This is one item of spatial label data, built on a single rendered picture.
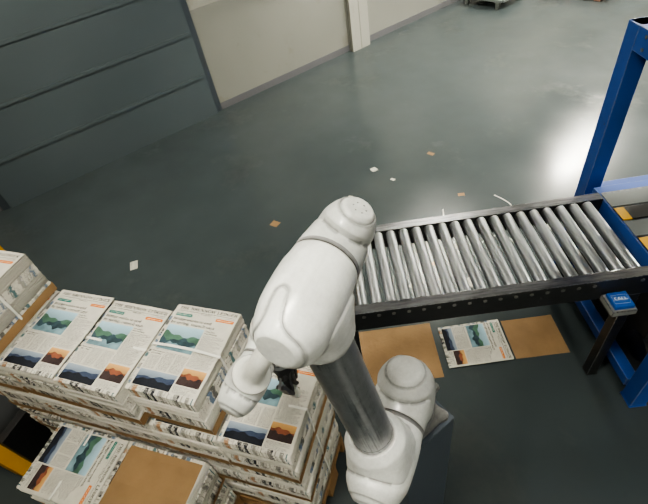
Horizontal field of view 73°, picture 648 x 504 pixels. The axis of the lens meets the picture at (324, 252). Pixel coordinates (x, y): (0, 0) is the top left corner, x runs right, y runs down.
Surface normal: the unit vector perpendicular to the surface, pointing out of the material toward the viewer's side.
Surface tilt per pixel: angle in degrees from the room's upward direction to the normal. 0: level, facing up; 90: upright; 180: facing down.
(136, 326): 0
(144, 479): 0
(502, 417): 0
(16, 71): 90
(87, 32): 90
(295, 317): 29
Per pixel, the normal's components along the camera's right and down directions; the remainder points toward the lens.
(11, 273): 0.94, 0.11
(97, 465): -0.15, -0.70
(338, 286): 0.73, -0.17
